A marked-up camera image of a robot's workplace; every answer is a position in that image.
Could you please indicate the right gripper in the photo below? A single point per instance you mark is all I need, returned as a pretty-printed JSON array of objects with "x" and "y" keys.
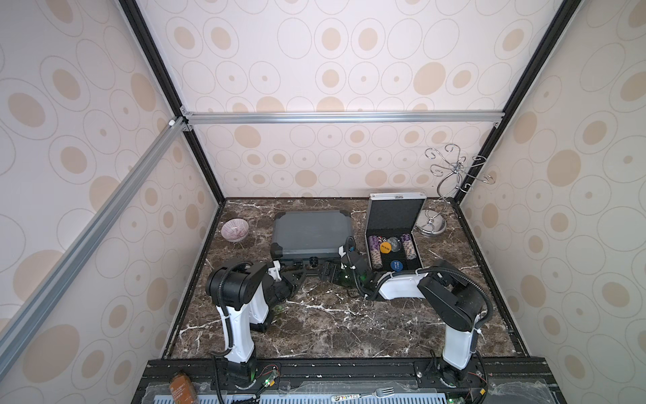
[{"x": 351, "y": 265}]

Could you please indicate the dark grey poker case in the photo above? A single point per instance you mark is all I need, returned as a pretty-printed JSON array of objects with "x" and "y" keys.
[{"x": 310, "y": 236}]

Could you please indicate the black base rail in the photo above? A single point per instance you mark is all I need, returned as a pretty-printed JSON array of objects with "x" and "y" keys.
[{"x": 528, "y": 379}]

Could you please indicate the metal fork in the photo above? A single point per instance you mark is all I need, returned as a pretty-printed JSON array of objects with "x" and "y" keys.
[{"x": 379, "y": 393}]

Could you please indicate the horizontal aluminium rail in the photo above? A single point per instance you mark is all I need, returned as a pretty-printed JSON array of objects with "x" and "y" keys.
[{"x": 191, "y": 119}]

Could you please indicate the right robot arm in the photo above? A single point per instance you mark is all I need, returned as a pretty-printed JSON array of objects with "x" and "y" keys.
[{"x": 459, "y": 301}]

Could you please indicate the silver aluminium poker case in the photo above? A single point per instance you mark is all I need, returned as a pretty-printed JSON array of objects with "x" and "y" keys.
[{"x": 390, "y": 221}]

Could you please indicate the brown bottle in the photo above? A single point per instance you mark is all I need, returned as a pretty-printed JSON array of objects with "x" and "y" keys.
[{"x": 182, "y": 390}]

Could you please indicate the pink ribbed bowl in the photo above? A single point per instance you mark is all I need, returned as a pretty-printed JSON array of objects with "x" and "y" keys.
[{"x": 235, "y": 230}]

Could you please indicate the chrome hook stand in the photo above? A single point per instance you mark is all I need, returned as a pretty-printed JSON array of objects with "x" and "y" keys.
[{"x": 450, "y": 166}]

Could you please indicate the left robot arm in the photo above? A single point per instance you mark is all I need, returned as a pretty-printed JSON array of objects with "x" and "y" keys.
[{"x": 245, "y": 294}]

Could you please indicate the diagonal aluminium rail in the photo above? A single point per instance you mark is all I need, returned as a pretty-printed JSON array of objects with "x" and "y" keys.
[{"x": 36, "y": 310}]

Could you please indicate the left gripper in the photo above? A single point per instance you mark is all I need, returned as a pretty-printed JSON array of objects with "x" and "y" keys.
[{"x": 292, "y": 284}]

